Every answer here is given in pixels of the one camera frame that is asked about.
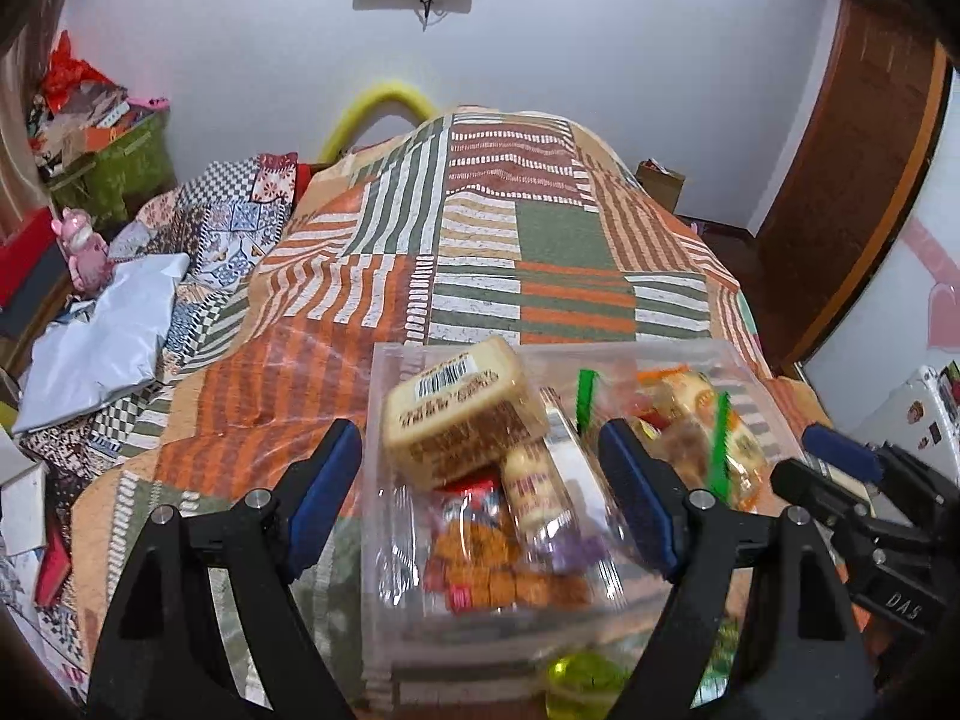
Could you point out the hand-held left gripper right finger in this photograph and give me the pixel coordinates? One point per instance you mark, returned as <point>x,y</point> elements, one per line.
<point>641,499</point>

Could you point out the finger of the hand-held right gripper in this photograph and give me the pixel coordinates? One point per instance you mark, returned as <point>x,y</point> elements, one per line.
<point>817,495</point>
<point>844,454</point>

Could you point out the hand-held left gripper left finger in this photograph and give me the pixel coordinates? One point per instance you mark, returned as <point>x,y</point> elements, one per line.
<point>326,491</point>

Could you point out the clear green striped snack packet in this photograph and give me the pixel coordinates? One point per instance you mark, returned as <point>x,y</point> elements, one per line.
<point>721,457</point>

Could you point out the small beige cake packet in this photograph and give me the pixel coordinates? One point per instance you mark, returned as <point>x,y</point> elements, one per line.
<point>534,491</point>

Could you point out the round cake packet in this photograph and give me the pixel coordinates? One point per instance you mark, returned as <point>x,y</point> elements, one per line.
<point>697,396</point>

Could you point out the orange sausage stick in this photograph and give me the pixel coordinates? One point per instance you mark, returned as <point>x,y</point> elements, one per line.
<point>660,373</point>

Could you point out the beige brown bread packet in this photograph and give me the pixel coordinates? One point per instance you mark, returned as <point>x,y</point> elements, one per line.
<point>450,420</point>

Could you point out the clear plastic container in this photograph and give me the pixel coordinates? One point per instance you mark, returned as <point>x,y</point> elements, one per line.
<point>405,615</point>

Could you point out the orange cube snack packet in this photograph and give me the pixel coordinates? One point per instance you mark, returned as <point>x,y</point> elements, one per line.
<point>487,577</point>

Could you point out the white appliance with stickers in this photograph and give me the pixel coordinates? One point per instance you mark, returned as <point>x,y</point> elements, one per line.
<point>922,405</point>

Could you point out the yellow-green plastic ball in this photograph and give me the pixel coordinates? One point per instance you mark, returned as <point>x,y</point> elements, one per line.
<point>585,682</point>

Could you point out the brown wooden door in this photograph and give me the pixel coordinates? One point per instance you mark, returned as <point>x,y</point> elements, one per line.
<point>847,202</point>

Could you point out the striped patchwork blanket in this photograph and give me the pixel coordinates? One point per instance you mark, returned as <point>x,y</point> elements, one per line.
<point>562,240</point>

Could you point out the pale plastic mailing bag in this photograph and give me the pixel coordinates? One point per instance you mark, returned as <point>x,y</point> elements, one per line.
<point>97,345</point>

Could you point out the red book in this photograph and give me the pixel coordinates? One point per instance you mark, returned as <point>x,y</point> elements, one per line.
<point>52,566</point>

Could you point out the checkered patchwork quilt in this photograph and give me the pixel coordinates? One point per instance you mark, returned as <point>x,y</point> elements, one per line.
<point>225,217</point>

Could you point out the white box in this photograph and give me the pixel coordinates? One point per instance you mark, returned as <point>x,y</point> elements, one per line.
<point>19,495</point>

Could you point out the brown cardboard box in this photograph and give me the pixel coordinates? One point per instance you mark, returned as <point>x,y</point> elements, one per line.
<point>660,184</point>

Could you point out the pink plush toy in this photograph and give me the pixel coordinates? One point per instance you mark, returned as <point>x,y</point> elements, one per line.
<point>86,251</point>

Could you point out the dark grey flat box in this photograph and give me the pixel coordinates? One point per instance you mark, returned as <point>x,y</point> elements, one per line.
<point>34,300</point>

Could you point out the red flat box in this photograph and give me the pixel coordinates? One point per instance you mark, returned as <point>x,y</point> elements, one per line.
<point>26,255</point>

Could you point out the green storage box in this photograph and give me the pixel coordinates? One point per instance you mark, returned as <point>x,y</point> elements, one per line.
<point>127,165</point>

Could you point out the yellow foam tube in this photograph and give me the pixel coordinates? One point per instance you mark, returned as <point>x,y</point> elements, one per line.
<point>375,101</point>

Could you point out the pile of papers and boxes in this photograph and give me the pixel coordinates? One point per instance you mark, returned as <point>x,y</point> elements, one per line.
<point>82,116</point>

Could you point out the red plastic bag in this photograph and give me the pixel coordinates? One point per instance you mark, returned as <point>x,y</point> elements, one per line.
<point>71,67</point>

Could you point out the striped red beige curtain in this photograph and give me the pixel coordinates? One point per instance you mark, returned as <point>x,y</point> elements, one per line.
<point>22,90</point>

